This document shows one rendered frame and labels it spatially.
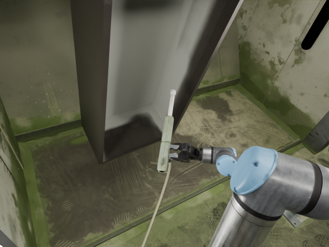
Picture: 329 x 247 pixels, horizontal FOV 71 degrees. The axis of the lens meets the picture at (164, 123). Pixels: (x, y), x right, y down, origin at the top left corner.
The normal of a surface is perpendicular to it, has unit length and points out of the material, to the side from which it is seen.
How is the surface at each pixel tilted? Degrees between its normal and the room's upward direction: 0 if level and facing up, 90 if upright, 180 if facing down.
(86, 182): 0
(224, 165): 56
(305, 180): 25
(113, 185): 0
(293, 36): 90
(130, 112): 12
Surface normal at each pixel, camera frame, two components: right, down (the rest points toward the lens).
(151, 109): 0.24, -0.55
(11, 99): 0.48, 0.18
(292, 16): -0.86, 0.27
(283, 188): -0.17, 0.13
